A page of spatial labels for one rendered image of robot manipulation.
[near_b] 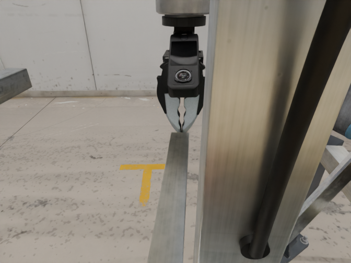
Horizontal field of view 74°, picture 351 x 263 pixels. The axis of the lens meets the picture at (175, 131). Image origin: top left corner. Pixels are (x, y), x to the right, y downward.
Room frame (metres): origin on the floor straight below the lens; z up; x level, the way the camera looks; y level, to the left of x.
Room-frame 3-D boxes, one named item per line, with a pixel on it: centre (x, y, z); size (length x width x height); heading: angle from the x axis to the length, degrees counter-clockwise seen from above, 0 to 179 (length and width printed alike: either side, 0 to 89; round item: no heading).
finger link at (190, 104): (0.42, -0.03, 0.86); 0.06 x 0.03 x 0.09; 176
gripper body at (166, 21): (0.42, -0.01, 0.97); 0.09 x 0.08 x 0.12; 176
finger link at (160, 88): (0.40, 0.01, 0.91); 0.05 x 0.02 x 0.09; 86
